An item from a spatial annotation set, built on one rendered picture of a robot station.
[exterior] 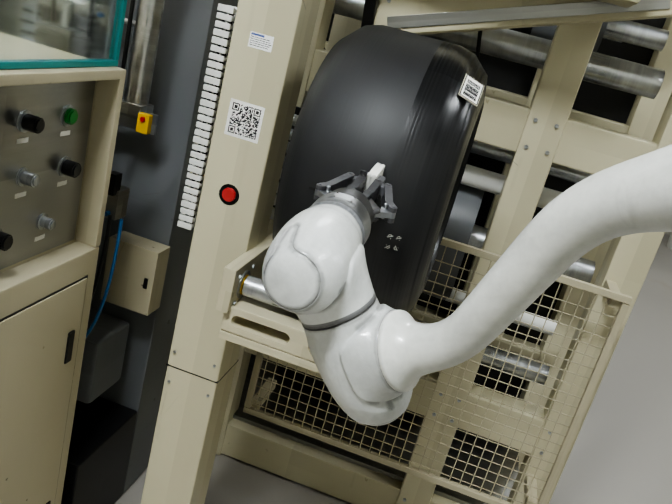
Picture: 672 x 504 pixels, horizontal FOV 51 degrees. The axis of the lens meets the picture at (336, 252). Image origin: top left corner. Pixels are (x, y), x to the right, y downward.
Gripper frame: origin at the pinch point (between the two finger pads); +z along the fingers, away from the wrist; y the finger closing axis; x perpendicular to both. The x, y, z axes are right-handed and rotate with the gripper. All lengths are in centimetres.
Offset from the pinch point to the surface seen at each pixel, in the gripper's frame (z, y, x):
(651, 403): 226, -136, 157
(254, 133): 22.9, 29.7, 6.8
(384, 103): 10.0, 3.0, -9.7
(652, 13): 68, -41, -31
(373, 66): 15.4, 7.3, -14.2
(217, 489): 47, 31, 131
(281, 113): 26.3, 25.8, 2.2
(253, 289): 11.3, 20.4, 35.0
